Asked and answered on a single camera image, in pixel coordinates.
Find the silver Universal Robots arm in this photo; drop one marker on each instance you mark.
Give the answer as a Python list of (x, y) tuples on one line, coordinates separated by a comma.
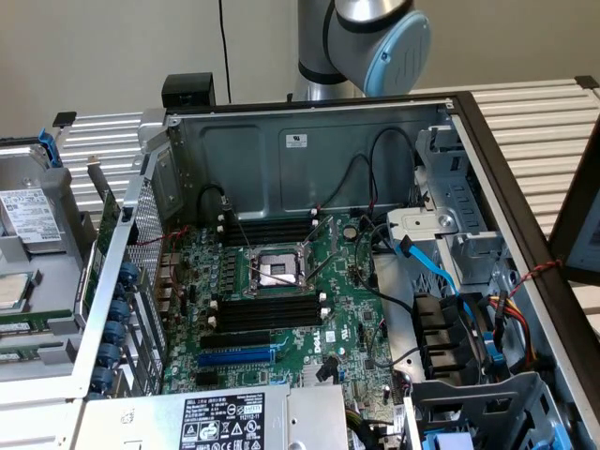
[(319, 47)]

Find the RAM slot white latches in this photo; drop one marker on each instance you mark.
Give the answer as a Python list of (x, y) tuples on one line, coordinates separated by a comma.
[(267, 220), (267, 232), (272, 310)]

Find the RAM memory stick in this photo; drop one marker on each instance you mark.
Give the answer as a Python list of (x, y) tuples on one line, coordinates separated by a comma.
[(272, 325)]

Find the silver socket cover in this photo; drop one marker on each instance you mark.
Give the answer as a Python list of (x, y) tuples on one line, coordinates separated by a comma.
[(328, 234)]

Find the silver coin cell battery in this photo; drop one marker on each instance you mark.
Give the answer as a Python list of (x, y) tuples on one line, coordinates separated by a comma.
[(349, 230)]

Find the CPU socket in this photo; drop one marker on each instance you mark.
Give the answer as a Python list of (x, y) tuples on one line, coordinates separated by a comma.
[(274, 271)]

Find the thin metal locking lever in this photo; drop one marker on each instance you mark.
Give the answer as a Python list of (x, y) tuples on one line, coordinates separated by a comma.
[(241, 226), (276, 276)]

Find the grey metal PC case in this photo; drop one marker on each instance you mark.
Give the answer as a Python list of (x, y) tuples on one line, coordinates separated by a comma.
[(328, 154)]

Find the green motherboard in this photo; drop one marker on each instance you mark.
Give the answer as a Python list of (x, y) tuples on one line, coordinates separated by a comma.
[(347, 323)]

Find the long black expansion slot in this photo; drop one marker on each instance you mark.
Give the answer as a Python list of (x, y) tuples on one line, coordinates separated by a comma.
[(234, 340)]

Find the black angled SATA plug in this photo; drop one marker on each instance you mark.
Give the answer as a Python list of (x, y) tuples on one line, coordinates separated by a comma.
[(327, 369)]

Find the blue expansion slot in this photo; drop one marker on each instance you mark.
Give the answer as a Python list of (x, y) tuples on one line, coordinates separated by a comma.
[(234, 359)]

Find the silver finned heat sink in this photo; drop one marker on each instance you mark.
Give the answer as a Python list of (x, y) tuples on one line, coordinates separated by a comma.
[(319, 374)]

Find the grey metal disk bay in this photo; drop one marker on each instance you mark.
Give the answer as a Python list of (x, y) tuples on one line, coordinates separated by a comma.
[(469, 244)]

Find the black plastic fan shroud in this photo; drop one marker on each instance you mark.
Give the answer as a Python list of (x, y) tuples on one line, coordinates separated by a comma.
[(436, 328)]

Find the black box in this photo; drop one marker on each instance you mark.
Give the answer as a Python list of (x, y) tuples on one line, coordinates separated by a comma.
[(187, 89)]

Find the blue card retention clip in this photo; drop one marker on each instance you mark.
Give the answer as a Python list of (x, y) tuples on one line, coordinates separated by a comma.
[(103, 376), (121, 310), (110, 352), (129, 273), (114, 331)]

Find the short black expansion slot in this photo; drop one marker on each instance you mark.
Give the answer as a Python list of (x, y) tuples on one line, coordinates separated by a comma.
[(207, 379)]

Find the green graphics card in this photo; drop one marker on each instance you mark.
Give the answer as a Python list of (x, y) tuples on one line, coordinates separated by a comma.
[(100, 234)]

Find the dark grey disk bay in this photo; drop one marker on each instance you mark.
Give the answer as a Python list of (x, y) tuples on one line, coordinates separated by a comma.
[(469, 389)]

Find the silver power supply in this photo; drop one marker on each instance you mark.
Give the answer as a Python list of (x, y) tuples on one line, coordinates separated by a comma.
[(140, 422)]

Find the grey parts rack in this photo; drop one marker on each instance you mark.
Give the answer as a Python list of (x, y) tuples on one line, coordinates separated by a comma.
[(51, 281)]

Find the black slat end cap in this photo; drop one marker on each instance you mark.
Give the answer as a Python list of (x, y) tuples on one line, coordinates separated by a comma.
[(587, 82), (64, 119)]

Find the silver hard disk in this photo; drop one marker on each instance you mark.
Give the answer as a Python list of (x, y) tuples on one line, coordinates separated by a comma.
[(28, 211)]

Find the silver CPU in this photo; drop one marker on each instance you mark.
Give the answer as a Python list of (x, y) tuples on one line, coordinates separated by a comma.
[(11, 290)]

